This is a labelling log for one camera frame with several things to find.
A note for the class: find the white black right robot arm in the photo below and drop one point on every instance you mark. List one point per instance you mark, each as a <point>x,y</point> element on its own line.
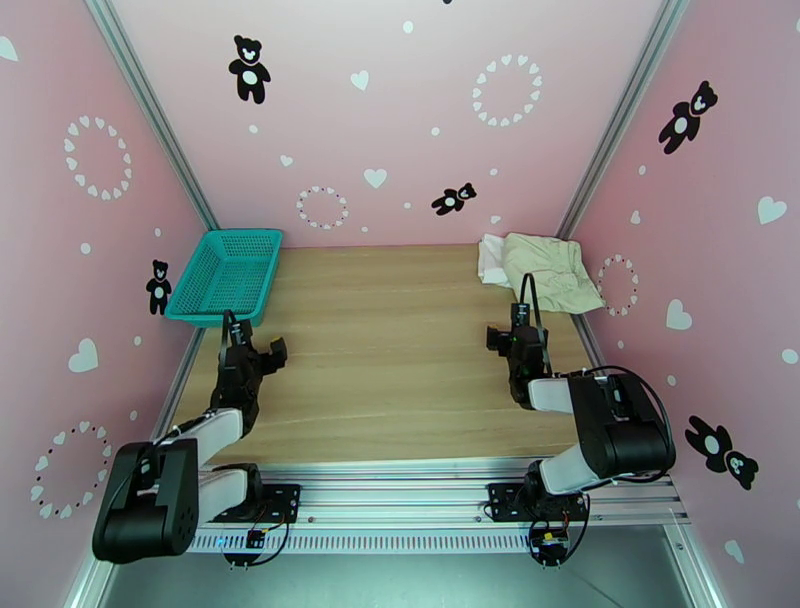
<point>619,419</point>

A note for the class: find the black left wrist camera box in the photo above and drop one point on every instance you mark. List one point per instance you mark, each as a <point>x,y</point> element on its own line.
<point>236,337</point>

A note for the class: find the teal plastic laundry basket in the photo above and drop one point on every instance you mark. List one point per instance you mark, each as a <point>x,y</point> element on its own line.
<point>219,281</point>

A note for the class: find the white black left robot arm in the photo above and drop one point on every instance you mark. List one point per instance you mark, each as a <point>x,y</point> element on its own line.
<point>144,500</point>

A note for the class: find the aluminium corner post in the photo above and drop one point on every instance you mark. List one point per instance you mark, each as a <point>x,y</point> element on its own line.
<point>615,119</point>
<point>150,100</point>

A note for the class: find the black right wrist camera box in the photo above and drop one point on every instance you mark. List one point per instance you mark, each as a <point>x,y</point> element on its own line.
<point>520,315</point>

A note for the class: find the beige shorts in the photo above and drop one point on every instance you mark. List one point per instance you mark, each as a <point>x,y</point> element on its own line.
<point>556,275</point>

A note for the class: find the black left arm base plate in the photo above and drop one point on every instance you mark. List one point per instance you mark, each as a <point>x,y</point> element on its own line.
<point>284,500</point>

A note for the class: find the white t-shirt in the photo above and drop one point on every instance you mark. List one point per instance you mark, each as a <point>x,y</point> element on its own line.
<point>494,259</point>

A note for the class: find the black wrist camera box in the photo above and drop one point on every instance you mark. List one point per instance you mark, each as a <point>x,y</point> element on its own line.
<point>520,315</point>
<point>236,337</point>

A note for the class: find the small black circuit board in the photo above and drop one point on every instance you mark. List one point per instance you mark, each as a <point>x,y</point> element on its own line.
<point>255,539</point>

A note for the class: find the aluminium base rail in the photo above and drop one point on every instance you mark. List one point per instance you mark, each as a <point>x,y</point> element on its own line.
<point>400,494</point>

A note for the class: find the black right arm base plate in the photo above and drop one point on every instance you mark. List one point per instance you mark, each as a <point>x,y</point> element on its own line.
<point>503,500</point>

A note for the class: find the circuit board with yellow connector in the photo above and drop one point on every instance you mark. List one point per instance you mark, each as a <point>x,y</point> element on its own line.
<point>550,544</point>

